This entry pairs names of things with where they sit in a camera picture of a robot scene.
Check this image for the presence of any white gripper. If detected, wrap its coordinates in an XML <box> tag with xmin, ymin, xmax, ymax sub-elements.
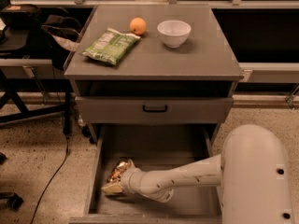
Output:
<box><xmin>101</xmin><ymin>159</ymin><xmax>145</xmax><ymax>195</ymax></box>

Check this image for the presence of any crushed orange metallic can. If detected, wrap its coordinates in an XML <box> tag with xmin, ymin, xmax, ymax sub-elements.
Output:
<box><xmin>107</xmin><ymin>161</ymin><xmax>128</xmax><ymax>183</ymax></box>

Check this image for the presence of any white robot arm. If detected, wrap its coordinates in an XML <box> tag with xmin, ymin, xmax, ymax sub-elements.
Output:
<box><xmin>102</xmin><ymin>124</ymin><xmax>295</xmax><ymax>224</ymax></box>

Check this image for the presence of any open grey middle drawer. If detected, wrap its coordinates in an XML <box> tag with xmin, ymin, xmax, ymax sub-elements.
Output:
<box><xmin>69</xmin><ymin>125</ymin><xmax>221</xmax><ymax>224</ymax></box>

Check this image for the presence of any closed grey top drawer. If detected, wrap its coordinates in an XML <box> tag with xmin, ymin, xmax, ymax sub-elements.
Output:
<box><xmin>76</xmin><ymin>96</ymin><xmax>233</xmax><ymax>124</ymax></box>

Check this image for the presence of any black chair caster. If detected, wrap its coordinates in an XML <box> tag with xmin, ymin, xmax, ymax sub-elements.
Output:
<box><xmin>0</xmin><ymin>192</ymin><xmax>23</xmax><ymax>210</ymax></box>

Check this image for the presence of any green chip bag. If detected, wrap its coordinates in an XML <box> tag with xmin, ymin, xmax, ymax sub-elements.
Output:
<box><xmin>81</xmin><ymin>28</ymin><xmax>140</xmax><ymax>65</ymax></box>

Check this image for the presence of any orange fruit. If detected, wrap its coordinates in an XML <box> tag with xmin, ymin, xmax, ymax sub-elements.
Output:
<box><xmin>129</xmin><ymin>18</ymin><xmax>147</xmax><ymax>35</ymax></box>

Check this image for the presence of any white ceramic bowl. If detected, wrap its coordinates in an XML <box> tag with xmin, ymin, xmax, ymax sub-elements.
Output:
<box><xmin>157</xmin><ymin>20</ymin><xmax>192</xmax><ymax>48</ymax></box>

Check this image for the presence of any black case on table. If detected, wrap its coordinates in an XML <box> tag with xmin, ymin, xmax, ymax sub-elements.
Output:
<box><xmin>0</xmin><ymin>4</ymin><xmax>41</xmax><ymax>29</ymax></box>

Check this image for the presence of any black floor cable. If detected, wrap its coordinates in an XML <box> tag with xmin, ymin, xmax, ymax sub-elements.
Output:
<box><xmin>30</xmin><ymin>133</ymin><xmax>70</xmax><ymax>224</ymax></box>

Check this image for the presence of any black drawer handle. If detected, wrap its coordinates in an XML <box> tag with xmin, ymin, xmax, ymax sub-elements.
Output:
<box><xmin>142</xmin><ymin>105</ymin><xmax>168</xmax><ymax>113</ymax></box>

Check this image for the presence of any dark bag with strap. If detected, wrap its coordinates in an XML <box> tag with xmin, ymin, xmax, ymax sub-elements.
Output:
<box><xmin>42</xmin><ymin>15</ymin><xmax>82</xmax><ymax>70</ymax></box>

